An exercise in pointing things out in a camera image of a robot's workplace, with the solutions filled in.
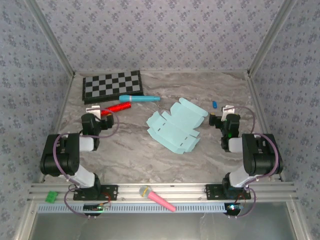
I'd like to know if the light blue paper box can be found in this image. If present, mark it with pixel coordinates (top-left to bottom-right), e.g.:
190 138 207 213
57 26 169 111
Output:
146 97 209 155

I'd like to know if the red glitter toy microphone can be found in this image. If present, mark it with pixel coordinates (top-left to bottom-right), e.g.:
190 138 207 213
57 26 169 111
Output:
99 101 132 117

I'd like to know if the black and grey chessboard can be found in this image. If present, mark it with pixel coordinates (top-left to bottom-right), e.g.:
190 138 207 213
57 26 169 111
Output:
81 69 145 105

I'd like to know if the blue toy microphone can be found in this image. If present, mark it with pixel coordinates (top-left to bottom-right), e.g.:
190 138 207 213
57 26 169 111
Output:
119 94 161 103

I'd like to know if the small circuit board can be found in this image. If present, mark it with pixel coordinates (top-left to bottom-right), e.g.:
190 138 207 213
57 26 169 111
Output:
83 203 111 213
225 202 245 213

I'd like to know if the green plastic block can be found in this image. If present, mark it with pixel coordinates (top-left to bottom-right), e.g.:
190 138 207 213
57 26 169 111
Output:
44 190 59 203

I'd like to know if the pink toy microphone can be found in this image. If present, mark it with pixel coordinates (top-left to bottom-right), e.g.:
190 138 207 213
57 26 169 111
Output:
138 185 177 213

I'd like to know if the grey metal panel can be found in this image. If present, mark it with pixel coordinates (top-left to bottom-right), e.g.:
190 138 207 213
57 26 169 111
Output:
29 212 297 240

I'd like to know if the purple cable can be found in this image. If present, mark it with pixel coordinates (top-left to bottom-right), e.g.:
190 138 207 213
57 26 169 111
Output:
226 106 280 219
53 108 120 219

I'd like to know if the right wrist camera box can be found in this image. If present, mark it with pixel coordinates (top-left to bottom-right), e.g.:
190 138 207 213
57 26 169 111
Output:
221 105 236 121

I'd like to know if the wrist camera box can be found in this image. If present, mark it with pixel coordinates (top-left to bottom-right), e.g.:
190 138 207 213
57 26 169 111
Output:
85 105 102 118
221 105 236 121

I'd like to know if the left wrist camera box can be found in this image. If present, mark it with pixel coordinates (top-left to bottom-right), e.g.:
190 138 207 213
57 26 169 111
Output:
85 105 102 118

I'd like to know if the aluminium side rail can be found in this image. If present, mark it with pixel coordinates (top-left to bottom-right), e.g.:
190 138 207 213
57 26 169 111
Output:
37 72 76 183
244 71 286 183

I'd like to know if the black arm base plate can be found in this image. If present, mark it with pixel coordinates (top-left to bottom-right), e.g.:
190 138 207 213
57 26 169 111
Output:
72 184 119 201
205 183 252 201

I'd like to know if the aluminium front rail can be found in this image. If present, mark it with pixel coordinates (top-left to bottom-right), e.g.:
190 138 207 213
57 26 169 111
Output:
26 182 300 202

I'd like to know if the grey slotted cable duct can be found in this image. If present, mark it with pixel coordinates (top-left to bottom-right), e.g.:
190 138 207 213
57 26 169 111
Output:
36 202 227 215

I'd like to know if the aluminium frame post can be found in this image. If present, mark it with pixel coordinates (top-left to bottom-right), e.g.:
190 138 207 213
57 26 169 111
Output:
24 0 76 76
247 0 298 76

